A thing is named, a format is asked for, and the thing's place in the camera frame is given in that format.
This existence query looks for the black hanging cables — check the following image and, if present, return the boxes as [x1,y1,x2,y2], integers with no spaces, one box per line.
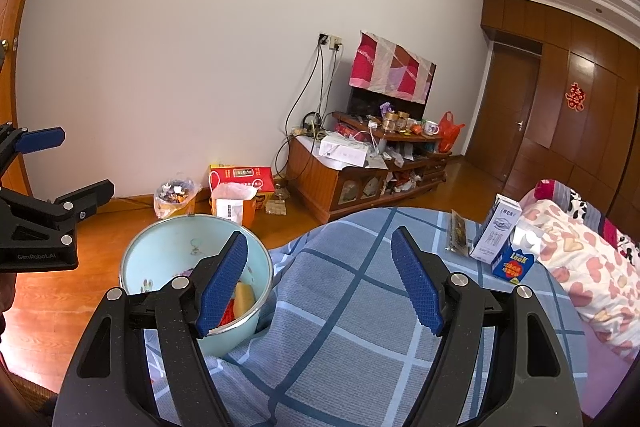
[272,42,341,180]

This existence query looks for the red cardboard box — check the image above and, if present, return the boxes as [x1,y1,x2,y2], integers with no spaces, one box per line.
[209,164,275,212]

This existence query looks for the clear snack packet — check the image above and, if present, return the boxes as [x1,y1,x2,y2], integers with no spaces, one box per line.
[445,208,471,253]

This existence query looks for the clear bag of scraps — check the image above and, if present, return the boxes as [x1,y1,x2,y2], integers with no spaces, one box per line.
[154,178,197,220]

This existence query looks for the orange red plastic bag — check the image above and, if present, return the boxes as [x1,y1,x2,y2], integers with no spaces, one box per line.
[436,110,466,154]

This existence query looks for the tall white milk carton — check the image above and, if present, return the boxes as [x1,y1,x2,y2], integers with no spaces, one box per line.
[470,194,523,264]

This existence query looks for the dark wooden door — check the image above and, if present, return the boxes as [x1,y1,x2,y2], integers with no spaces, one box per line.
[462,39,543,195]

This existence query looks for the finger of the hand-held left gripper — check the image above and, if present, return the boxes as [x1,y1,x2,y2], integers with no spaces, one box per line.
[0,179,116,248]
[0,122,66,180]

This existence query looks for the pink heart print quilt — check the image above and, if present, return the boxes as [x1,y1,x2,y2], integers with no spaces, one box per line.
[515,199,640,363]

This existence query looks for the red and pink patchwork cloth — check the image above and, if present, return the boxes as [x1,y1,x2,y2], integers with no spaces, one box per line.
[348,30,436,104]

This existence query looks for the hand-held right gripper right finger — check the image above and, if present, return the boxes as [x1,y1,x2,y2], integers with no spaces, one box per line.
[391,227,585,427]

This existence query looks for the purple bed sheet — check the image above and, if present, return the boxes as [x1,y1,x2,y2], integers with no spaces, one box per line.
[582,322,636,418]

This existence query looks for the blue and white carton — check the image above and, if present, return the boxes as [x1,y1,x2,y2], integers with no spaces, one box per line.
[491,227,543,284]

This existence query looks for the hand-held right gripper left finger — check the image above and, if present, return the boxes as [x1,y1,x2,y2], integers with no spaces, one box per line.
[52,231,249,427]

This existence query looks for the light blue enamel pot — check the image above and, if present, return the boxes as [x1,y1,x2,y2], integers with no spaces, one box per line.
[119,214,275,358]

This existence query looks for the dark wooden wardrobe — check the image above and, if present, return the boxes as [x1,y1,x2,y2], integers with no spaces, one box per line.
[481,0,640,248]

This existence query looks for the wooden television cabinet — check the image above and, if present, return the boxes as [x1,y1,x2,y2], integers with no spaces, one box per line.
[286,111,453,224]

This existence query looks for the red paper wall decoration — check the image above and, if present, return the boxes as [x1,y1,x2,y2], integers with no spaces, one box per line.
[564,81,587,112]

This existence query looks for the yellow sponge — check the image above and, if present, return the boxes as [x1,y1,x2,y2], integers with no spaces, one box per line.
[232,281,256,315]

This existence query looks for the light wooden door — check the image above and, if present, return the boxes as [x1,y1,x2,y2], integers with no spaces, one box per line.
[0,0,66,218]

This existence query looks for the striped cow print blanket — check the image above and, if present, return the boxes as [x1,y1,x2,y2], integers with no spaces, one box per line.
[534,179,640,268]

